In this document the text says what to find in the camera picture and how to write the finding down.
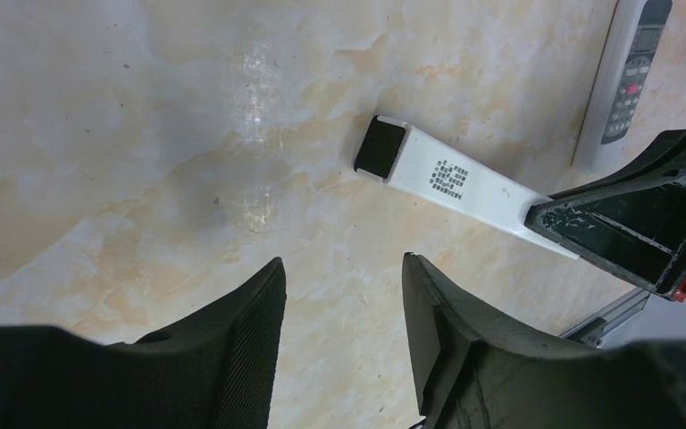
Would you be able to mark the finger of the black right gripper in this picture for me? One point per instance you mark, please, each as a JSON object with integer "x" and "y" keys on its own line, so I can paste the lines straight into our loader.
{"x": 666, "y": 146}
{"x": 630, "y": 229}

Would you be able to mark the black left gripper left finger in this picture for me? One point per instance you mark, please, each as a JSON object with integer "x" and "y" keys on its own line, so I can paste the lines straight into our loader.
{"x": 214, "y": 368}

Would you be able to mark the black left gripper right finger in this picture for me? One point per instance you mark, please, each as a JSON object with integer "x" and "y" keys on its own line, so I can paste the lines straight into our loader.
{"x": 474, "y": 366}

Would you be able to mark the long white remote control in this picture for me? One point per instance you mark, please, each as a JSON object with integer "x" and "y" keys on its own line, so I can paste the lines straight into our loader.
{"x": 407, "y": 159}

